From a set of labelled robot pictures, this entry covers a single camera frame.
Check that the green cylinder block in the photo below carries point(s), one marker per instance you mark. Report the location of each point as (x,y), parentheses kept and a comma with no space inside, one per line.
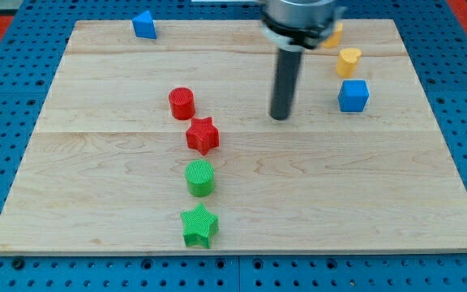
(199,175)

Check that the red star block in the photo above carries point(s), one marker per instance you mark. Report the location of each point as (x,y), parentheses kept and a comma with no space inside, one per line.
(202,135)

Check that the blue cube block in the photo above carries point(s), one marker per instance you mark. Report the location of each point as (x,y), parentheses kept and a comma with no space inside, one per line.
(353,95)

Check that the blue triangle block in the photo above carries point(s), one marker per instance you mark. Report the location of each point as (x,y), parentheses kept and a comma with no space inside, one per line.
(143,25)

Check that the yellow block behind arm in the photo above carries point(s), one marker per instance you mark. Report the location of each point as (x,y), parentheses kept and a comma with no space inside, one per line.
(335,39)

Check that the green star block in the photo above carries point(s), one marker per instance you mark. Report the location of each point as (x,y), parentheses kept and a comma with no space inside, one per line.
(199,226)

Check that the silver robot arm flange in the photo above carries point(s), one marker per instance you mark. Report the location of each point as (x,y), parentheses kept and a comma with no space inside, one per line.
(295,25)

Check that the red cylinder block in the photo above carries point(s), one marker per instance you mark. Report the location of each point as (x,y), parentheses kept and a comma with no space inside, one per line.
(182,103)

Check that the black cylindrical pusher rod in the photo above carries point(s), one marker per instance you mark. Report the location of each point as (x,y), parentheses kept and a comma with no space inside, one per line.
(285,82)

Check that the yellow heart block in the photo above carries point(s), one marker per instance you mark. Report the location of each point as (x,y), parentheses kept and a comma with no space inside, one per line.
(347,62)

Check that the wooden board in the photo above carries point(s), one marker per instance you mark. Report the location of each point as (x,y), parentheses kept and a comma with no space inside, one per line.
(103,173)

